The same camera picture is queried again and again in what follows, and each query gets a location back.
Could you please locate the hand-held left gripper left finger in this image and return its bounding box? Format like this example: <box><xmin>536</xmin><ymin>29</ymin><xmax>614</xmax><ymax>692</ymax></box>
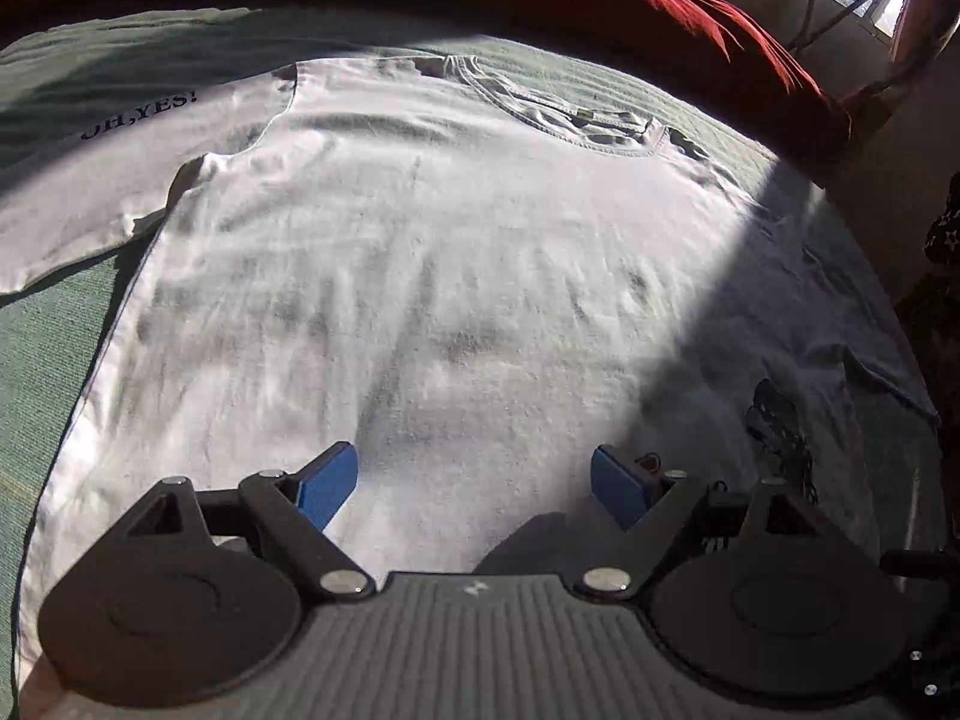
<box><xmin>124</xmin><ymin>441</ymin><xmax>376</xmax><ymax>602</ymax></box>

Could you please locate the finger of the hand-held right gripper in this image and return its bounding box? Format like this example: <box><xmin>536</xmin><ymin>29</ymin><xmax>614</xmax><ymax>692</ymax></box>
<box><xmin>879</xmin><ymin>550</ymin><xmax>960</xmax><ymax>578</ymax></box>

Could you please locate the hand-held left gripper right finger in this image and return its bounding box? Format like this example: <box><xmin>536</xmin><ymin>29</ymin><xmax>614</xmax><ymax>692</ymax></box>
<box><xmin>576</xmin><ymin>445</ymin><xmax>818</xmax><ymax>601</ymax></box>

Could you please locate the white printed t-shirt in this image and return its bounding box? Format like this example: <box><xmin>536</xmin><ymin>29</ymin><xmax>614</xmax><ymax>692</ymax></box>
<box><xmin>0</xmin><ymin>56</ymin><xmax>938</xmax><ymax>695</ymax></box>

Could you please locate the metal clothes drying rack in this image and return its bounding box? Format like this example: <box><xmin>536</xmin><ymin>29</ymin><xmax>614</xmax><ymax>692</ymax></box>
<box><xmin>780</xmin><ymin>0</ymin><xmax>880</xmax><ymax>55</ymax></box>

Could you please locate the black star-patterned cloth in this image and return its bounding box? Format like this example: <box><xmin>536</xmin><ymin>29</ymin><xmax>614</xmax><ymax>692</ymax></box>
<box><xmin>926</xmin><ymin>172</ymin><xmax>960</xmax><ymax>269</ymax></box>

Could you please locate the red quilt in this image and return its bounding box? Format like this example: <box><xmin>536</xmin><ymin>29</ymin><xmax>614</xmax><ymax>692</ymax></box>
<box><xmin>0</xmin><ymin>0</ymin><xmax>852</xmax><ymax>166</ymax></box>

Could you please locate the pink curtain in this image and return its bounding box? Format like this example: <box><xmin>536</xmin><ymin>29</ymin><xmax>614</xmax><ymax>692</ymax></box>
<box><xmin>889</xmin><ymin>0</ymin><xmax>960</xmax><ymax>70</ymax></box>

